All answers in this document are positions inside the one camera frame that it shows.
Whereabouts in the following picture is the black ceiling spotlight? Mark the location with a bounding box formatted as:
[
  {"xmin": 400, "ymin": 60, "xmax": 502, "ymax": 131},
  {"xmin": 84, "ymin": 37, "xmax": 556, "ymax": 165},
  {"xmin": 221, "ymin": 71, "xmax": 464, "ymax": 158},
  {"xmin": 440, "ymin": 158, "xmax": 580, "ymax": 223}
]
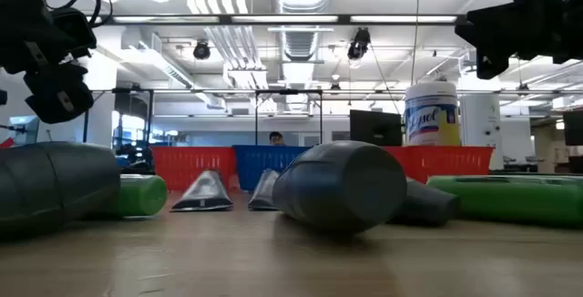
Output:
[
  {"xmin": 192, "ymin": 40, "xmax": 212, "ymax": 61},
  {"xmin": 346, "ymin": 27, "xmax": 372, "ymax": 61}
]

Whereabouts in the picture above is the white yellow wipes canister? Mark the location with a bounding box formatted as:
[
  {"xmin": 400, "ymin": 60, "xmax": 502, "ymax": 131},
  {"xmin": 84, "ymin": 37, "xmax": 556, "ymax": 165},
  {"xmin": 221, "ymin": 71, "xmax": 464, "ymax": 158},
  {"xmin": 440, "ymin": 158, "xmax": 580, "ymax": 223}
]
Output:
[{"xmin": 404, "ymin": 80, "xmax": 463, "ymax": 148}]

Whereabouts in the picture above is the background black metal frame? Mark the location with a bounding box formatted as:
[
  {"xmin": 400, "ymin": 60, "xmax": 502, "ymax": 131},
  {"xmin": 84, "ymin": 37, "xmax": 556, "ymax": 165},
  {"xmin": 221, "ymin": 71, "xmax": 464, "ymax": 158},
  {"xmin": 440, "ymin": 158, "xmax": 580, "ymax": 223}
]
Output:
[
  {"xmin": 253, "ymin": 88, "xmax": 324, "ymax": 147},
  {"xmin": 83, "ymin": 87, "xmax": 156, "ymax": 152}
]

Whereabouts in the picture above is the red plastic slotted basket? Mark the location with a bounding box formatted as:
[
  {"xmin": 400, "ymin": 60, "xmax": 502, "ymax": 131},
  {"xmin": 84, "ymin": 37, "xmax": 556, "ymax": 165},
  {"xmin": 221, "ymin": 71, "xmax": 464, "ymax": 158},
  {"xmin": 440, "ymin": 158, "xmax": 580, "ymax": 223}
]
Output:
[
  {"xmin": 151, "ymin": 146, "xmax": 237, "ymax": 192},
  {"xmin": 384, "ymin": 146, "xmax": 496, "ymax": 185}
]

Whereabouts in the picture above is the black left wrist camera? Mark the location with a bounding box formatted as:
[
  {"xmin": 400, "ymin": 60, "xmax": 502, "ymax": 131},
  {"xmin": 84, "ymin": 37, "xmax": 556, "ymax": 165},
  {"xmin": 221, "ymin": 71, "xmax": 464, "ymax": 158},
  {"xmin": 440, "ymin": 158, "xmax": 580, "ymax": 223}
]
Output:
[{"xmin": 50, "ymin": 7, "xmax": 97, "ymax": 60}]

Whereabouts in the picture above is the blue plastic slotted basket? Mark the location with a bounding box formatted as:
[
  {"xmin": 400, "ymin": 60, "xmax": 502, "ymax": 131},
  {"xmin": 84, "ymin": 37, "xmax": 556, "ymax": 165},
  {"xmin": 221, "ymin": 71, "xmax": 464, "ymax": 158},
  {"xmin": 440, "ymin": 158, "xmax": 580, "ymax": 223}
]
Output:
[{"xmin": 232, "ymin": 144, "xmax": 312, "ymax": 192}]

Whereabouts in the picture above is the grey toiletry bottle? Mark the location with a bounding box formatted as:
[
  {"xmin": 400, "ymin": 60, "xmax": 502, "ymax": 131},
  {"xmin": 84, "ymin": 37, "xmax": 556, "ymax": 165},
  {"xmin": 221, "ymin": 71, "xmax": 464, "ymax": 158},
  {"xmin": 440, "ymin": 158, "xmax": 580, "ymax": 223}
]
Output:
[
  {"xmin": 271, "ymin": 140, "xmax": 408, "ymax": 234},
  {"xmin": 390, "ymin": 177, "xmax": 461, "ymax": 226},
  {"xmin": 0, "ymin": 140, "xmax": 122, "ymax": 240}
]

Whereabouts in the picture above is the black computer monitor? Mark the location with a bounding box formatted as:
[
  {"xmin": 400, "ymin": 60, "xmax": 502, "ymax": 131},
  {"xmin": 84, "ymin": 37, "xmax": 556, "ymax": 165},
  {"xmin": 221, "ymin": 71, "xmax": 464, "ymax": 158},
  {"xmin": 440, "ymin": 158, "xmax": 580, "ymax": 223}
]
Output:
[
  {"xmin": 349, "ymin": 108, "xmax": 404, "ymax": 148},
  {"xmin": 562, "ymin": 110, "xmax": 583, "ymax": 148}
]

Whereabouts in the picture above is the green shampoo bottle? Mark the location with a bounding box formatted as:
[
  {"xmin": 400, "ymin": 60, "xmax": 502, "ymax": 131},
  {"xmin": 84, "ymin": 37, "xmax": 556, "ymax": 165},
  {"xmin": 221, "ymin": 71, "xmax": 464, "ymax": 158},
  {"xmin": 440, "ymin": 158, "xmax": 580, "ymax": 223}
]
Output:
[
  {"xmin": 426, "ymin": 174, "xmax": 583, "ymax": 229},
  {"xmin": 108, "ymin": 174, "xmax": 169, "ymax": 219}
]

